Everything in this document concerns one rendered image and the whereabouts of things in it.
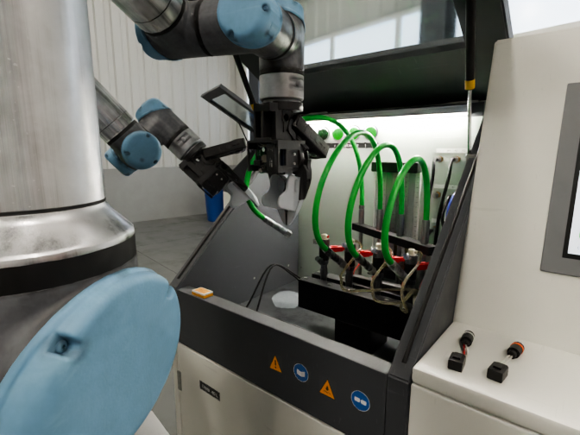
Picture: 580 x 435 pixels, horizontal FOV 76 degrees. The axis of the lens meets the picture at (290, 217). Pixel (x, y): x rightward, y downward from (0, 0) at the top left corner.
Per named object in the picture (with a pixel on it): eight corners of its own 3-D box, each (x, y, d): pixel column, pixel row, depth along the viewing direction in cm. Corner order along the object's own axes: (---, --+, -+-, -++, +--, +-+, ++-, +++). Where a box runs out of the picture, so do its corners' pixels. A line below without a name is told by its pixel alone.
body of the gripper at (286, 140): (246, 175, 64) (244, 102, 62) (279, 173, 71) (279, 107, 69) (280, 177, 59) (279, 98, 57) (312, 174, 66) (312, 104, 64)
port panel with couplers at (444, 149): (422, 246, 108) (429, 137, 103) (426, 243, 111) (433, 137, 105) (469, 254, 100) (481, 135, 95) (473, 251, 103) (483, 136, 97)
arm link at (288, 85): (279, 82, 68) (316, 77, 63) (280, 108, 69) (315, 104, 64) (249, 76, 62) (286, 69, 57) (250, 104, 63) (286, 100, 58)
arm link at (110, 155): (103, 154, 80) (141, 121, 83) (100, 154, 90) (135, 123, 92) (131, 180, 84) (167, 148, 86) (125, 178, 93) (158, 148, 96)
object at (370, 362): (179, 343, 105) (176, 288, 102) (192, 337, 109) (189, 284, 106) (382, 456, 66) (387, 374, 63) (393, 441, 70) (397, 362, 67)
